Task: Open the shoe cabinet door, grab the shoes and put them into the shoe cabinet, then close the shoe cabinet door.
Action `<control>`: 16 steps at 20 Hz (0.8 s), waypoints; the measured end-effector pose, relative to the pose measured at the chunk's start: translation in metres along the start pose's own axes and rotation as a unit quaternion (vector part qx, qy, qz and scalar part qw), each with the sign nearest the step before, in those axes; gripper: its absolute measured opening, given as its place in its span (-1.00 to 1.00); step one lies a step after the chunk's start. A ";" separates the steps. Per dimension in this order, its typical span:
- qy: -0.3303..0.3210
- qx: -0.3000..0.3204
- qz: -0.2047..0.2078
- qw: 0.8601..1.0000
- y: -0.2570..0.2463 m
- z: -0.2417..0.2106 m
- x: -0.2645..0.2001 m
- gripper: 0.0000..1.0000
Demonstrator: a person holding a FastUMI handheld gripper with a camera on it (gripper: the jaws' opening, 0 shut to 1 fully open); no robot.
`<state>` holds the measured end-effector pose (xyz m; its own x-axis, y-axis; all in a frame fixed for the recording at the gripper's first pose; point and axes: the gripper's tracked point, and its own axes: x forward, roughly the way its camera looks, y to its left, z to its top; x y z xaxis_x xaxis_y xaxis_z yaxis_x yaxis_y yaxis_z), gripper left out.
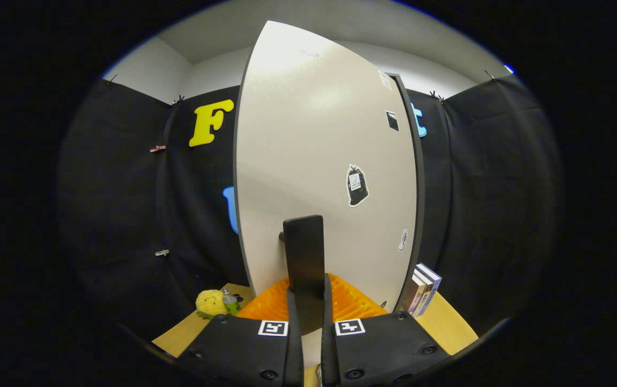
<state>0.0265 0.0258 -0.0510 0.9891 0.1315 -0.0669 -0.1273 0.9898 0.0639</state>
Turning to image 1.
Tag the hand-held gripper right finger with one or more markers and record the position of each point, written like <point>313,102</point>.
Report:
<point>328,344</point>

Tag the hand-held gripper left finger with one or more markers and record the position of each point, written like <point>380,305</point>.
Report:
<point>295,344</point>

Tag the dark grey shoe cabinet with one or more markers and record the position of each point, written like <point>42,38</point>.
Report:
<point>421,188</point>

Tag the green drink bottle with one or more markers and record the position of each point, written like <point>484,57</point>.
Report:
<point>231,303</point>

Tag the yellow pineapple plush toy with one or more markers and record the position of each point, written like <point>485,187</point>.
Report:
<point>210,302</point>

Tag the pale spine book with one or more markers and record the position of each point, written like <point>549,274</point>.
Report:
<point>424,295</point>

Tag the blue spine book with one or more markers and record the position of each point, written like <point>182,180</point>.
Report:
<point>433,285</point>

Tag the black backdrop cloth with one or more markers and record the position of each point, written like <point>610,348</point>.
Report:
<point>125,188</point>

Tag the red and white peg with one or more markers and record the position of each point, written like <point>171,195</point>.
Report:
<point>157,148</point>

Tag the black cloth clamp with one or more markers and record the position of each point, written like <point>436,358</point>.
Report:
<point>178,100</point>
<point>436,97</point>
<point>110,79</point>
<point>490,75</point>

